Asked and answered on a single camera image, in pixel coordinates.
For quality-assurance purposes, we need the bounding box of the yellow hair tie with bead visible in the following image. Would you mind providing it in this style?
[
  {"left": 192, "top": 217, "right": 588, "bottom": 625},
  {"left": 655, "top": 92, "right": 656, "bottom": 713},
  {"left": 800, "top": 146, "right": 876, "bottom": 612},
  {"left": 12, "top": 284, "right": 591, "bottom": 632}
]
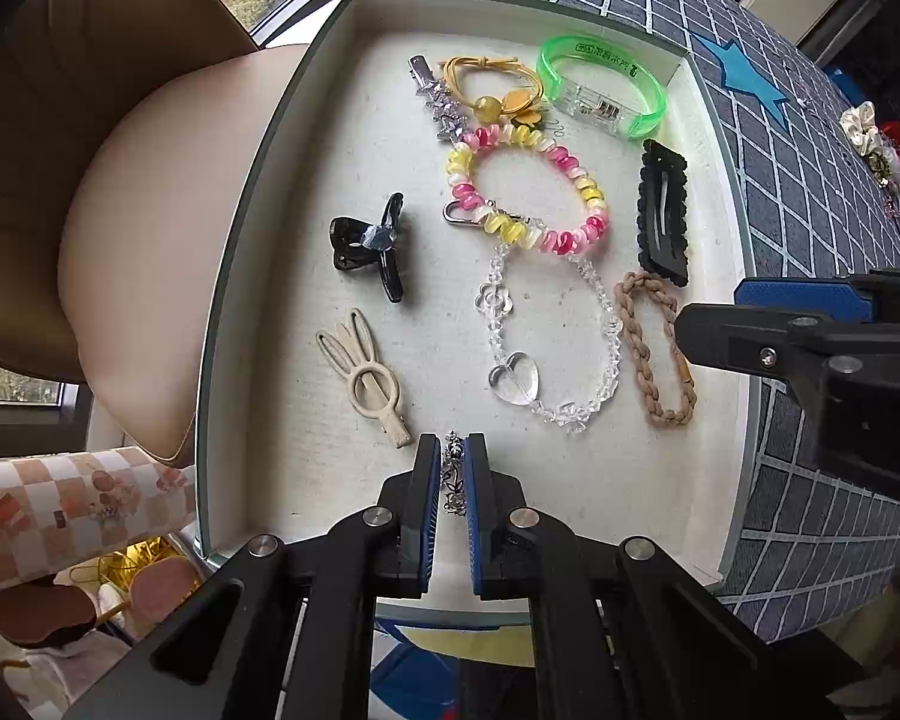
[{"left": 438, "top": 53, "right": 549, "bottom": 133}]

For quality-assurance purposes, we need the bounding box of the beige rabbit hair clip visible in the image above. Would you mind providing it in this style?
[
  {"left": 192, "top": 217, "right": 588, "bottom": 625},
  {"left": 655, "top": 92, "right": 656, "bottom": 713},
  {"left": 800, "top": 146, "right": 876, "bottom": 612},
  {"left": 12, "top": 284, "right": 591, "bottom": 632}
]
[{"left": 314, "top": 307, "right": 416, "bottom": 452}]

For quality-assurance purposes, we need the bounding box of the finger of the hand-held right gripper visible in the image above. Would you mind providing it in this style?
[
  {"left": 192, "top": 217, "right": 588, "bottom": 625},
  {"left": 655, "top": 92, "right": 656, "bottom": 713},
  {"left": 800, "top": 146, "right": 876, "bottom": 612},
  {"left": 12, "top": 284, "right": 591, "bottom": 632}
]
[
  {"left": 673, "top": 301, "right": 871, "bottom": 407},
  {"left": 734, "top": 268, "right": 900, "bottom": 325}
]

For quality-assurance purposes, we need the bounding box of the green translucent bangle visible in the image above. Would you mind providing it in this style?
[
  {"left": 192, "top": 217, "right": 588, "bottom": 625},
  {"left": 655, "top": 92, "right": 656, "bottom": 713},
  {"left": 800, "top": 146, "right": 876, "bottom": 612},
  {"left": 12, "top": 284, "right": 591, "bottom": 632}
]
[{"left": 534, "top": 33, "right": 671, "bottom": 146}]

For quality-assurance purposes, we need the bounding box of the cream polka dot scrunchie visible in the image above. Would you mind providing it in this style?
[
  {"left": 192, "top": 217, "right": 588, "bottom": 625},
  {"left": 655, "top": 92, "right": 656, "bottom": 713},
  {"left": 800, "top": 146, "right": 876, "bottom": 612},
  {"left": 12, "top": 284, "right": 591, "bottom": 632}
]
[{"left": 839, "top": 100, "right": 883, "bottom": 159}]

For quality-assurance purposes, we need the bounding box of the silver rhinestone hair clip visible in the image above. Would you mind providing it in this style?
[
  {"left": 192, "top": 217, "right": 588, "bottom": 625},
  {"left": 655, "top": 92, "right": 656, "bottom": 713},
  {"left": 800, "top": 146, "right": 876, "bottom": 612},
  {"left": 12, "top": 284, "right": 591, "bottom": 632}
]
[{"left": 408, "top": 53, "right": 470, "bottom": 143}]

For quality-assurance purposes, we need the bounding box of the brown rounded pad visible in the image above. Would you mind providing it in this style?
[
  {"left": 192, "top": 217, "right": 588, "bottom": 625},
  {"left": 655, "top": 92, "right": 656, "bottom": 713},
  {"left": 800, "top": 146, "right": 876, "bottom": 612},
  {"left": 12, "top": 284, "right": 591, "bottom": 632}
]
[{"left": 0, "top": 580, "right": 96, "bottom": 651}]

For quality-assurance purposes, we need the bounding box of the gold ribbon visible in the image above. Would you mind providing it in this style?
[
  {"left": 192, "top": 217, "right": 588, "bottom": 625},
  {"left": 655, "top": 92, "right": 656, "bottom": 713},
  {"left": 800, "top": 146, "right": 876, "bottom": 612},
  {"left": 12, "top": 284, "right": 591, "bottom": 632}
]
[{"left": 96, "top": 538, "right": 190, "bottom": 587}]

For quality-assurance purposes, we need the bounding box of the beige leather chair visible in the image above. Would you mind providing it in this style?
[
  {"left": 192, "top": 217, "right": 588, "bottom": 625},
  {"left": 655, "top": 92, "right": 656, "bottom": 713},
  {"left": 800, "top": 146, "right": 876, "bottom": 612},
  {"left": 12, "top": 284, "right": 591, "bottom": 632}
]
[{"left": 0, "top": 0, "right": 310, "bottom": 467}]

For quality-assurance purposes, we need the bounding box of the checkered wrapping paper roll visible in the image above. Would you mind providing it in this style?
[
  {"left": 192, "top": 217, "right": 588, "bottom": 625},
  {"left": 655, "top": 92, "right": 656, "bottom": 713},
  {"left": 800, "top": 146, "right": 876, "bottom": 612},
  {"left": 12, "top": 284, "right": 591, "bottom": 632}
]
[{"left": 0, "top": 445, "right": 200, "bottom": 599}]

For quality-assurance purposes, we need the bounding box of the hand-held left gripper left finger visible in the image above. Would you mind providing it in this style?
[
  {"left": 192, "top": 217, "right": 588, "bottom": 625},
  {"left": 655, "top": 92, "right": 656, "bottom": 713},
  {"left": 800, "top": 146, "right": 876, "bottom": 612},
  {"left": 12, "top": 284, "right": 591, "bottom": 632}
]
[{"left": 64, "top": 433, "right": 443, "bottom": 720}]

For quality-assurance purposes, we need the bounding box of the black scalloped snap clip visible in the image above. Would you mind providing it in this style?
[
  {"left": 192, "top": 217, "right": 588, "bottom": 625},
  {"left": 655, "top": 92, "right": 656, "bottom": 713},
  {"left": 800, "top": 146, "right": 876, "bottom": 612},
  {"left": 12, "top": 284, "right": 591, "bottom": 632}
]
[{"left": 635, "top": 138, "right": 692, "bottom": 288}]

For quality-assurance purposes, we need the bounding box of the silver chain ornament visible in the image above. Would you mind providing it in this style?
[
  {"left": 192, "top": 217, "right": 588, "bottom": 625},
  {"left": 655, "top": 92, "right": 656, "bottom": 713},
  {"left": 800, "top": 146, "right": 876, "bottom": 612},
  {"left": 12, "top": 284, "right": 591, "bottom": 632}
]
[{"left": 438, "top": 430, "right": 470, "bottom": 519}]

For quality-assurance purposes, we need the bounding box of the pink yellow spiral bracelet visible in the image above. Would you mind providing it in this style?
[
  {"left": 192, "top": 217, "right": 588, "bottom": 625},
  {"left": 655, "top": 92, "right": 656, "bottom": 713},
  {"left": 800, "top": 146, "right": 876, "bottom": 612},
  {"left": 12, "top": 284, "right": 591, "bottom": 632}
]
[{"left": 443, "top": 123, "right": 611, "bottom": 258}]

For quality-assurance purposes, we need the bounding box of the grey checked star bed sheet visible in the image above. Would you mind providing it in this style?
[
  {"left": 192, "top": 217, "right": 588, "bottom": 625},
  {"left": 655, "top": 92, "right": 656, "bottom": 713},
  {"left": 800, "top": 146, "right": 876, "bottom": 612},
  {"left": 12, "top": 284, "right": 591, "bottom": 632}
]
[{"left": 367, "top": 0, "right": 900, "bottom": 720}]

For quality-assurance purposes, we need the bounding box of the black claw hair clip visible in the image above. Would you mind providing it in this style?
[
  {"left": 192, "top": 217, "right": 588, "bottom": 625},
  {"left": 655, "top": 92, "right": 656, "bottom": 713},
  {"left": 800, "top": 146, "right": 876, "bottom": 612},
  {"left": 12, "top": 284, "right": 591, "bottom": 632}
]
[{"left": 328, "top": 192, "right": 408, "bottom": 305}]

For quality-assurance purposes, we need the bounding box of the white shallow box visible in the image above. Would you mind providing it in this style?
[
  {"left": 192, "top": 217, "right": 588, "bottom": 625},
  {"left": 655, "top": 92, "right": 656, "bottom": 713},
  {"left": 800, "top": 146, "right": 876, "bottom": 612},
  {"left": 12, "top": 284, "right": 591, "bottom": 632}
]
[{"left": 193, "top": 0, "right": 765, "bottom": 628}]

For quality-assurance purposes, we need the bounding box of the pink rounded pad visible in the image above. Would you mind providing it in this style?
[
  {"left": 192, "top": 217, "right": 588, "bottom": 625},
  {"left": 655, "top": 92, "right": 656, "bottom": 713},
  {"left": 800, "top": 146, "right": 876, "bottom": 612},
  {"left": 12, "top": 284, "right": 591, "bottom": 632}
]
[{"left": 130, "top": 557, "right": 204, "bottom": 625}]

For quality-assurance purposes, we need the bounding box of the beige braided hair tie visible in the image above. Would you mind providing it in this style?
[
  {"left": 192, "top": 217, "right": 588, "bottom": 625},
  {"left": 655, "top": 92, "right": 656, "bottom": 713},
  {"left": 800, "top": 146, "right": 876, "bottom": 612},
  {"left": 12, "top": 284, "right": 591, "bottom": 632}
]
[{"left": 614, "top": 269, "right": 698, "bottom": 428}]

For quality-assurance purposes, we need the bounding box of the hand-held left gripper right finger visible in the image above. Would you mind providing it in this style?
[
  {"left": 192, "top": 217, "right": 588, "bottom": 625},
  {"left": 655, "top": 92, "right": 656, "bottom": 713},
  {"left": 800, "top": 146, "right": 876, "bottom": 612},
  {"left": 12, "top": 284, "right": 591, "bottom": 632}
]
[{"left": 461, "top": 431, "right": 845, "bottom": 720}]

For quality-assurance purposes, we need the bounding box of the clear crystal bead bracelet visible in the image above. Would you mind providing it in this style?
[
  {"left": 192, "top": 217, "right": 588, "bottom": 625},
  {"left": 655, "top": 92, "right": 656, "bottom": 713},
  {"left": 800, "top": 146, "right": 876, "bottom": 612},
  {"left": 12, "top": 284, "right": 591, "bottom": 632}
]
[{"left": 441, "top": 198, "right": 624, "bottom": 437}]

